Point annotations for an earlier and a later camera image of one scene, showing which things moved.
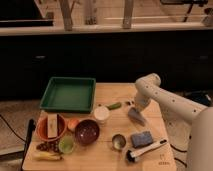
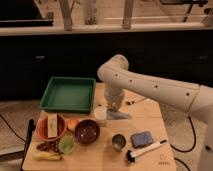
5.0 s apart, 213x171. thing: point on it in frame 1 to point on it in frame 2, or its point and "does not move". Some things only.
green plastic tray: (70, 94) does not move
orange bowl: (42, 128) does not move
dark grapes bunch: (51, 146) does not move
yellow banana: (47, 156) does not move
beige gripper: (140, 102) to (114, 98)
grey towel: (136, 116) to (114, 115)
